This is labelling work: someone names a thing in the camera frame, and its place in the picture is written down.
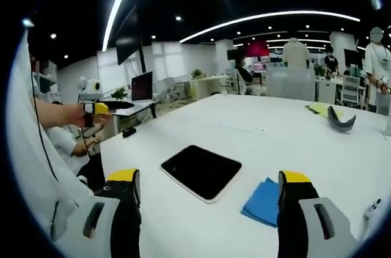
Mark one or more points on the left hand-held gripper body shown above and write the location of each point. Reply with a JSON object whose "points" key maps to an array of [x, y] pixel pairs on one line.
{"points": [[91, 88]]}

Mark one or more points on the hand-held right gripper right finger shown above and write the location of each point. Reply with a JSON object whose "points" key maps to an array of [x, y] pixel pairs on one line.
{"points": [[293, 224]]}

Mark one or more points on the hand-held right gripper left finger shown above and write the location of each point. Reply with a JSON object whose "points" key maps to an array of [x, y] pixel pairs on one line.
{"points": [[122, 227]]}

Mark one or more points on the blue cleaning cloth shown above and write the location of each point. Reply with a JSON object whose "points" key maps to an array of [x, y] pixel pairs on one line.
{"points": [[262, 203]]}

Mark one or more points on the black tablet mat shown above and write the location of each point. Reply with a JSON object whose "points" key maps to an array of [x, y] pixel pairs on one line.
{"points": [[201, 172]]}

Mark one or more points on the yellow cloth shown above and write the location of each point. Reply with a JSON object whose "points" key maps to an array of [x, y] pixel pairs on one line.
{"points": [[319, 109]]}

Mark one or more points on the person's left hand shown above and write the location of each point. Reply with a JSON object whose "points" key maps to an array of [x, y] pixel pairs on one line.
{"points": [[79, 119]]}

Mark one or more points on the small green potted plant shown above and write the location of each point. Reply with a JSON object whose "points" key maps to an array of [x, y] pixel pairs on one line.
{"points": [[119, 93]]}

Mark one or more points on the white office desk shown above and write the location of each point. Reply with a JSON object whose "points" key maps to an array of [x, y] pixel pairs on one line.
{"points": [[134, 110]]}

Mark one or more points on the small black object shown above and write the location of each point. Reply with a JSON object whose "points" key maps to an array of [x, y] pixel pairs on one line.
{"points": [[129, 132]]}

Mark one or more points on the desk computer monitor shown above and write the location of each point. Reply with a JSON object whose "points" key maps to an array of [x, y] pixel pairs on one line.
{"points": [[142, 86]]}

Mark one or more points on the white device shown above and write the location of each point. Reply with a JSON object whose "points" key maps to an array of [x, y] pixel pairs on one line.
{"points": [[373, 210]]}

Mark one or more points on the person in white coat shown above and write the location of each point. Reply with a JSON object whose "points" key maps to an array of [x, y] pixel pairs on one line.
{"points": [[27, 148]]}

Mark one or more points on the curved ceiling light strip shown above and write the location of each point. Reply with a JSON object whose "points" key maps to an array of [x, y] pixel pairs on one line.
{"points": [[268, 16], [117, 4]]}

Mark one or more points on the grey curved object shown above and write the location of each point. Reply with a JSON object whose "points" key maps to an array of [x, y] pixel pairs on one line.
{"points": [[337, 123]]}

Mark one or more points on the grey mesh office chair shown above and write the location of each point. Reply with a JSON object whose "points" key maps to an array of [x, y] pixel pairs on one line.
{"points": [[290, 83]]}

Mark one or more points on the white office chair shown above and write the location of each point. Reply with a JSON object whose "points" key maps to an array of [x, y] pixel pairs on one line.
{"points": [[350, 90]]}

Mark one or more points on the red panel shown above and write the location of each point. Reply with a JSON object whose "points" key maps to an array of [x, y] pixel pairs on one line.
{"points": [[257, 48]]}

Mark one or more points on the black monitor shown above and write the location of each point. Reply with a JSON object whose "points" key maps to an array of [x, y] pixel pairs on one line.
{"points": [[352, 57]]}

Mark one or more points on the black wall screen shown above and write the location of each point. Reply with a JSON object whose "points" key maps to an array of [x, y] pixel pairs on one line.
{"points": [[128, 38]]}

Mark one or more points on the white post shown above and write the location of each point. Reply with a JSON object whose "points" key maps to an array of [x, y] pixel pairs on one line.
{"points": [[386, 126]]}

